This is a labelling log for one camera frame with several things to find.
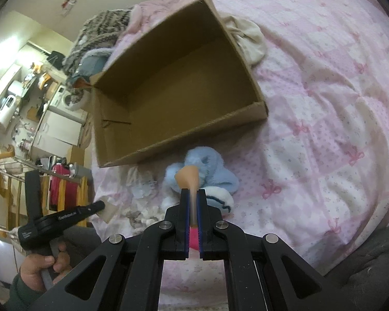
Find beige scrunchie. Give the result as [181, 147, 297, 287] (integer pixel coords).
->
[121, 206, 165, 235]

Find pink round puff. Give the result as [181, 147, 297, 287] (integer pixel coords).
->
[189, 227, 199, 252]

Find white blue fluffy sock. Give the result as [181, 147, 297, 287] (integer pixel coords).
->
[204, 186, 234, 216]

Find small white sock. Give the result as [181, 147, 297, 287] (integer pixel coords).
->
[126, 165, 157, 199]

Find light blue fluffy sock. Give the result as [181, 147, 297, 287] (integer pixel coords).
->
[164, 146, 240, 194]

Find person's left hand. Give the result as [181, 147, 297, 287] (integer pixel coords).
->
[19, 242, 72, 292]

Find red suitcase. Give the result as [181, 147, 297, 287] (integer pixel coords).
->
[48, 164, 79, 211]

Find wooden chair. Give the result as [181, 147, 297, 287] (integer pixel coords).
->
[0, 151, 88, 238]

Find white kitchen cabinet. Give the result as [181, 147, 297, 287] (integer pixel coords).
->
[30, 110, 82, 160]

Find pink quilted bed cover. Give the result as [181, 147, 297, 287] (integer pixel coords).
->
[113, 0, 389, 310]

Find white kitchen appliance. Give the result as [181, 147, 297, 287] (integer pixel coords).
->
[0, 95, 17, 132]

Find white washing machine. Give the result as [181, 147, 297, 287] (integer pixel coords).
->
[49, 85, 87, 124]

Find black hanging bag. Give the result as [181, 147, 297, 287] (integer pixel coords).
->
[47, 51, 65, 70]

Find teal fur-trimmed jacket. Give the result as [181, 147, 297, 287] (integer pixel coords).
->
[66, 48, 114, 86]

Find open cardboard box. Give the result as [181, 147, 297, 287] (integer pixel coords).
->
[92, 0, 268, 167]

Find grey patterned knit blanket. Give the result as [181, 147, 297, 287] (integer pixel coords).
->
[62, 9, 132, 76]

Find cream beanie hat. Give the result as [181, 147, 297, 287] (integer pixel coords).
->
[219, 13, 267, 66]

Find wall switch with red item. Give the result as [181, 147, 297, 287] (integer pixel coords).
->
[61, 0, 76, 17]

